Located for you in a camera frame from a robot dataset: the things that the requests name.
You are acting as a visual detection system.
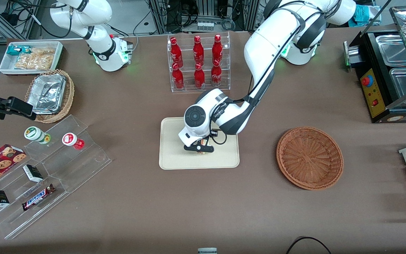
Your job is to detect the beige plastic tray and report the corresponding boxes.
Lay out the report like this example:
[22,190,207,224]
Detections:
[159,115,240,170]

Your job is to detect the aluminium foil tray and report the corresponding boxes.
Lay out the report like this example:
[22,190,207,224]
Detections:
[27,73,67,115]

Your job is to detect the light wicker basket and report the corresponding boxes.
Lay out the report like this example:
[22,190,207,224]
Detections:
[24,69,75,124]

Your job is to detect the round brown wicker basket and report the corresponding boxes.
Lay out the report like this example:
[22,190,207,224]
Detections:
[276,126,344,191]

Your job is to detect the green label yoghurt cup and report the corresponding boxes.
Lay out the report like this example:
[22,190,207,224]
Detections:
[24,126,51,145]

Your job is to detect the white rectangular bin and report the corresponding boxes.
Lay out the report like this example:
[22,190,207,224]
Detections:
[0,41,64,76]

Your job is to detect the clear bag of crackers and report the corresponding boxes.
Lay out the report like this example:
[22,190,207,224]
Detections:
[14,48,56,70]

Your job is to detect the red label yoghurt cup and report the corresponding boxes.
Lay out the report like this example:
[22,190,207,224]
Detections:
[62,132,85,150]

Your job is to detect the teal snack packet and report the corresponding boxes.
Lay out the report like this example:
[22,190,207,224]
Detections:
[6,46,31,56]

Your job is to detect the clear acrylic bottle rack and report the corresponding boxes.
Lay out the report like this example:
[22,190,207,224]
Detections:
[167,32,231,93]

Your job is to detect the red cola bottle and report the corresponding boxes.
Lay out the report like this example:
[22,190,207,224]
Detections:
[212,34,223,66]
[194,63,206,89]
[193,35,205,67]
[170,37,184,68]
[211,59,222,87]
[172,63,185,90]

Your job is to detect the clear acrylic stepped display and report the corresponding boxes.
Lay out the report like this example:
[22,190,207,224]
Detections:
[0,114,112,240]

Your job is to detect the snickers chocolate bar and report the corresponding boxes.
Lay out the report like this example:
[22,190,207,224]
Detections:
[21,184,56,211]

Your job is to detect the silver box with green light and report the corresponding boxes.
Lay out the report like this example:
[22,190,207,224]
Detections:
[343,41,362,68]

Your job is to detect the black food warmer appliance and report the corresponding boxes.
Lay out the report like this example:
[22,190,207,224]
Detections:
[354,5,406,124]

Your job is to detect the teal plastic bag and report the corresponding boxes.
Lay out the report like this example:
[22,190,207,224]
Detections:
[355,5,381,27]

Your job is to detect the aluminium frame post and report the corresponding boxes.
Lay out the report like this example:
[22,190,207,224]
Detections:
[244,0,260,31]
[149,0,170,35]

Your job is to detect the black cable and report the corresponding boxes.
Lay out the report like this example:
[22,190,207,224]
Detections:
[286,236,332,254]

